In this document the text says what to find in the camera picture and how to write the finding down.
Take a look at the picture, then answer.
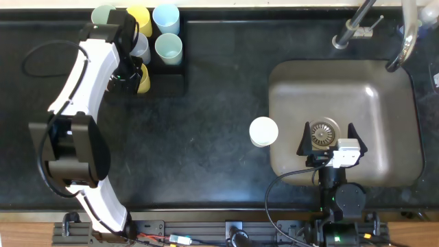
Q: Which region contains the green cup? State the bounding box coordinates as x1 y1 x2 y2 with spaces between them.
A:
154 32 184 66
91 4 117 25

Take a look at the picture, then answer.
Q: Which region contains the black cable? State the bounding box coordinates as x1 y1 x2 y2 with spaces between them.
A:
21 39 91 199
264 158 335 247

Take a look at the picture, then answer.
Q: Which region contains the yellow cup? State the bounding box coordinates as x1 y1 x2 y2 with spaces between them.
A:
136 63 152 95
126 4 154 38

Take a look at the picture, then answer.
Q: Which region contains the mounting rail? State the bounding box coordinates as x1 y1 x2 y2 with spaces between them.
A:
51 211 392 247

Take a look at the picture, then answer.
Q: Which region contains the black tray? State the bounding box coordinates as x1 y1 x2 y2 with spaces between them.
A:
89 3 188 98

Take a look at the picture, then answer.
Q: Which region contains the cream cup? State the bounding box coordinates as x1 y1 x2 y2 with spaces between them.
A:
248 116 279 148

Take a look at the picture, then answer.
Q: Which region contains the blue cup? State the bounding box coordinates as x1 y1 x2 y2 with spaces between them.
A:
152 3 181 36

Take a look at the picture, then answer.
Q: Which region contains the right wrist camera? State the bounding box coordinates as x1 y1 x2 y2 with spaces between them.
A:
331 138 361 169

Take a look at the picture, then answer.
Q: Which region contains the steel tap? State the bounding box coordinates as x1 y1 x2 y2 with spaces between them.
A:
331 0 422 73

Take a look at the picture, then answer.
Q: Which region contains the grey cup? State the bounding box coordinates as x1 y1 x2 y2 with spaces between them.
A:
129 32 152 65

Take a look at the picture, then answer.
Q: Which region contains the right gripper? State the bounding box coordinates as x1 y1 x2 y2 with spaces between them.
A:
296 121 369 169

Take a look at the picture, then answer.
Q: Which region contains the steel sink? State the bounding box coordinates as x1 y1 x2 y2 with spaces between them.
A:
268 60 425 188

